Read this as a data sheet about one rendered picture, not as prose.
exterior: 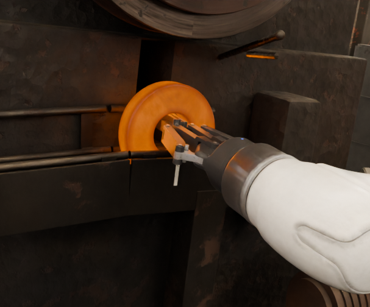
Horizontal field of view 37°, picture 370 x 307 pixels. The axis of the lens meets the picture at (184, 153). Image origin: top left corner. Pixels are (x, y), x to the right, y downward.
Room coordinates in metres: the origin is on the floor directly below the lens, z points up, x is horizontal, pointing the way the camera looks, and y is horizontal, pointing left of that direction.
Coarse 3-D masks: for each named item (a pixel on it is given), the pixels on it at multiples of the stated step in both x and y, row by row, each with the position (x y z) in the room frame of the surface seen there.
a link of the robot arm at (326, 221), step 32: (288, 160) 0.58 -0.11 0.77; (256, 192) 0.56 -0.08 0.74; (288, 192) 0.52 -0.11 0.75; (320, 192) 0.51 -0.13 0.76; (352, 192) 0.50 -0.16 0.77; (256, 224) 0.56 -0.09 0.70; (288, 224) 0.50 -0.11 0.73; (320, 224) 0.48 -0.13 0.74; (352, 224) 0.47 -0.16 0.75; (288, 256) 0.51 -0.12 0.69; (320, 256) 0.47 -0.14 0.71; (352, 256) 0.46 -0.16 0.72; (352, 288) 0.47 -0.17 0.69
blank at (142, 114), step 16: (144, 96) 0.78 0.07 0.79; (160, 96) 0.79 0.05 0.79; (176, 96) 0.81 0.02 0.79; (192, 96) 0.82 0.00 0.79; (128, 112) 0.78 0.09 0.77; (144, 112) 0.78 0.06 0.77; (160, 112) 0.79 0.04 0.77; (176, 112) 0.81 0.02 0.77; (192, 112) 0.82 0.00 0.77; (208, 112) 0.84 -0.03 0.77; (128, 128) 0.77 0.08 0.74; (144, 128) 0.78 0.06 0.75; (128, 144) 0.77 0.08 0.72; (144, 144) 0.78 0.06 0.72
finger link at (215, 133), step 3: (201, 126) 0.79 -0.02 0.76; (204, 126) 0.79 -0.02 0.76; (207, 126) 0.80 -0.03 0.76; (204, 129) 0.79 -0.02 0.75; (207, 129) 0.78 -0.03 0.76; (210, 129) 0.78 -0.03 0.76; (213, 129) 0.79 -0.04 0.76; (210, 132) 0.78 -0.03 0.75; (213, 132) 0.77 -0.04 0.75; (216, 132) 0.77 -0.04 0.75; (219, 132) 0.77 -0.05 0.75; (222, 132) 0.78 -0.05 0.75; (213, 135) 0.77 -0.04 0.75; (216, 135) 0.77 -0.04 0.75; (219, 135) 0.77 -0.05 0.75; (222, 135) 0.76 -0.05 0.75; (225, 135) 0.76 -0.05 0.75; (228, 135) 0.77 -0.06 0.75; (225, 138) 0.76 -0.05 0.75; (228, 138) 0.75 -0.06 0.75
